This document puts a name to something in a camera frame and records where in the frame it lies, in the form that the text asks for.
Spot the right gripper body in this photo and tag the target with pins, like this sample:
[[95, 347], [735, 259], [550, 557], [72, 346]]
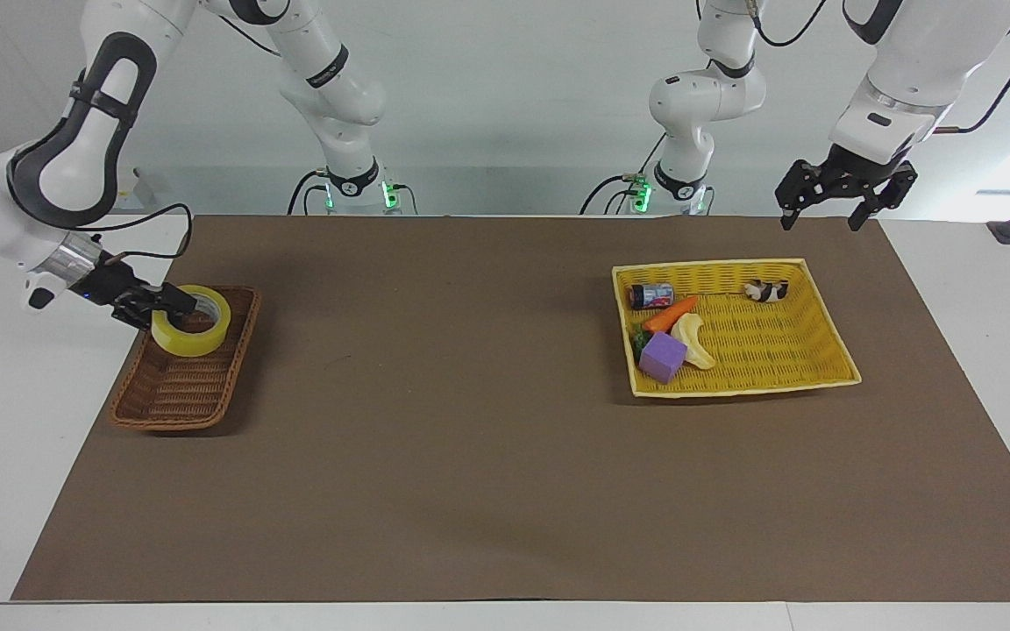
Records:
[[110, 280]]

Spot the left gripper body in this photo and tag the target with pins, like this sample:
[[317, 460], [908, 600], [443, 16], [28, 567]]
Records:
[[860, 168]]

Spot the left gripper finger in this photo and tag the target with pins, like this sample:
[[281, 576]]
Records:
[[799, 194], [884, 194]]

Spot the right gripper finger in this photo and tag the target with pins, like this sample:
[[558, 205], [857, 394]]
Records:
[[174, 301], [132, 314]]

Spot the yellow tape roll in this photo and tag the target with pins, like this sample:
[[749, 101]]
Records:
[[194, 337]]

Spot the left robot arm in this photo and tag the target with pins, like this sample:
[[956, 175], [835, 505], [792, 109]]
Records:
[[908, 61]]

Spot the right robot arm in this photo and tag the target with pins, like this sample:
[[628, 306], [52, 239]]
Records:
[[316, 53]]

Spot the brown wicker basket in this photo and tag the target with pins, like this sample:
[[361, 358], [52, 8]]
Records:
[[189, 394]]

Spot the yellow woven basket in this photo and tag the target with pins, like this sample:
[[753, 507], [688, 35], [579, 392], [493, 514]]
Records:
[[759, 350]]

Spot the black and white toy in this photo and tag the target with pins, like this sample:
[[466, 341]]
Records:
[[766, 290]]

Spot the orange toy carrot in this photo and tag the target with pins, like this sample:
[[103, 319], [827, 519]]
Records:
[[670, 316]]

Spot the cream toy banana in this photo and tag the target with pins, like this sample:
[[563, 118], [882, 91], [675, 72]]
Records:
[[694, 340]]

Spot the small blue can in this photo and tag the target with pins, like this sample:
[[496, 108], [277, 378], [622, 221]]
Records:
[[650, 295]]

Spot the purple foam cube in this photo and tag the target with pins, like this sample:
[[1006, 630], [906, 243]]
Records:
[[663, 358]]

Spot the green toy vegetable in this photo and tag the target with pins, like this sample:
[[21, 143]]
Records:
[[639, 342]]

